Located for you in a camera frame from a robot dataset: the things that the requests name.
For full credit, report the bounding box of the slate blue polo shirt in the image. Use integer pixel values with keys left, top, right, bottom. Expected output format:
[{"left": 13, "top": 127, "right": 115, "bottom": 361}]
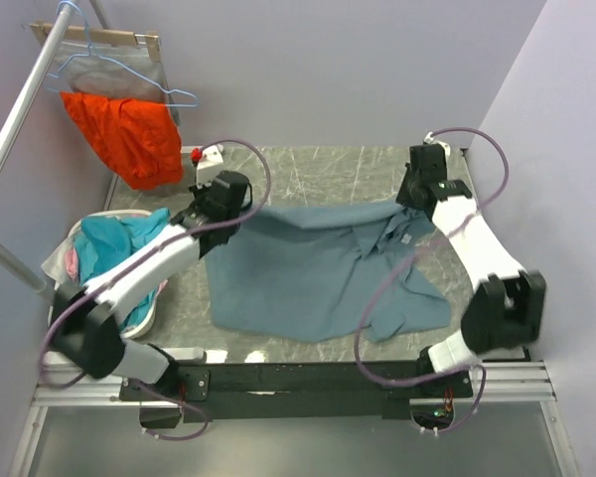
[{"left": 205, "top": 202, "right": 451, "bottom": 343}]

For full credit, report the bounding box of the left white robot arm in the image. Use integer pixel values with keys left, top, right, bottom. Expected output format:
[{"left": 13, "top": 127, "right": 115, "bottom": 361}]
[{"left": 43, "top": 171, "right": 251, "bottom": 399}]

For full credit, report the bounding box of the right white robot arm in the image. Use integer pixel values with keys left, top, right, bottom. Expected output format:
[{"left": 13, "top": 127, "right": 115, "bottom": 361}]
[{"left": 396, "top": 143, "right": 546, "bottom": 397}]

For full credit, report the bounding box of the orange shirt on hanger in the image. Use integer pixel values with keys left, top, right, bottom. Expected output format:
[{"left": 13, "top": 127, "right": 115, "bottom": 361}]
[{"left": 61, "top": 91, "right": 184, "bottom": 191}]

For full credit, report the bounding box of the teal shirt in basket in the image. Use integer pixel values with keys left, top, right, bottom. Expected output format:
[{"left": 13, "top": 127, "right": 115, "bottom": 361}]
[{"left": 72, "top": 207, "right": 173, "bottom": 334}]

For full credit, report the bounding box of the pink garment in basket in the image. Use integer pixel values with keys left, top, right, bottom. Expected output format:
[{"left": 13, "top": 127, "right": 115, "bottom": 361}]
[{"left": 64, "top": 248, "right": 79, "bottom": 281}]

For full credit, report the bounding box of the grey mesh hanging bag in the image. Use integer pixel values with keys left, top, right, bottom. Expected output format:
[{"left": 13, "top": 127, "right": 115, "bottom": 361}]
[{"left": 54, "top": 37, "right": 181, "bottom": 125}]

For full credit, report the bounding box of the white laundry basket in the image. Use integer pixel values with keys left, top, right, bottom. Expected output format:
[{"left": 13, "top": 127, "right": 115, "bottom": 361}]
[{"left": 42, "top": 208, "right": 170, "bottom": 340}]

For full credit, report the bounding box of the wooden bag top bar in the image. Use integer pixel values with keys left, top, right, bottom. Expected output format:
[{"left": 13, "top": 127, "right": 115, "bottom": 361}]
[{"left": 29, "top": 19, "right": 160, "bottom": 60}]

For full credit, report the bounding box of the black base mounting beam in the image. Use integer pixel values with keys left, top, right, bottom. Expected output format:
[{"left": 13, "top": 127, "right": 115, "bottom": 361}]
[{"left": 118, "top": 361, "right": 473, "bottom": 429}]

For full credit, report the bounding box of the silver clothes rack pole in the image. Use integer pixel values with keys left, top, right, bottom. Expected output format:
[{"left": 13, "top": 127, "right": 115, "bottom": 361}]
[{"left": 0, "top": 1, "right": 78, "bottom": 301}]

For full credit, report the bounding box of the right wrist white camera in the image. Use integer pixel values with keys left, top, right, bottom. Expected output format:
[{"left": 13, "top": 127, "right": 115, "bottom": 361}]
[{"left": 423, "top": 131, "right": 451, "bottom": 154}]

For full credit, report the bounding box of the wrist white camera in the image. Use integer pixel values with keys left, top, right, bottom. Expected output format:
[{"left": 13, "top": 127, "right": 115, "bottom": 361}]
[
  {"left": 191, "top": 144, "right": 224, "bottom": 187},
  {"left": 423, "top": 131, "right": 451, "bottom": 154}
]

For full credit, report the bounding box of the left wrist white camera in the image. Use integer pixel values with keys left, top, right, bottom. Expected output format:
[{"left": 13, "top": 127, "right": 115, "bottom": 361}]
[{"left": 191, "top": 144, "right": 224, "bottom": 187}]

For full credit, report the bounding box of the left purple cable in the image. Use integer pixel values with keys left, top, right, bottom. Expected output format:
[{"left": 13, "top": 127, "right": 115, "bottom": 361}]
[{"left": 38, "top": 139, "right": 272, "bottom": 442}]

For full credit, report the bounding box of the purple cable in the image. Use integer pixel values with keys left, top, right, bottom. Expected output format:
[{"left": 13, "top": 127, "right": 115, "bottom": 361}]
[
  {"left": 352, "top": 126, "right": 511, "bottom": 436},
  {"left": 38, "top": 139, "right": 272, "bottom": 442}
]

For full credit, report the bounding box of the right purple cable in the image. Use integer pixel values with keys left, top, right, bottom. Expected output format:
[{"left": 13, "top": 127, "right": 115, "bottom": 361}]
[{"left": 352, "top": 126, "right": 511, "bottom": 436}]

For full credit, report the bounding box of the light blue wire hanger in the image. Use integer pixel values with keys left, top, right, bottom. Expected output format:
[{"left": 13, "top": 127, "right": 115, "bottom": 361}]
[{"left": 47, "top": 0, "right": 200, "bottom": 110}]

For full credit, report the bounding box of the aluminium rail frame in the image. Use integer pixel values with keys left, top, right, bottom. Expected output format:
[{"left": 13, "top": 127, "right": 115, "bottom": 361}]
[{"left": 9, "top": 361, "right": 579, "bottom": 476}]

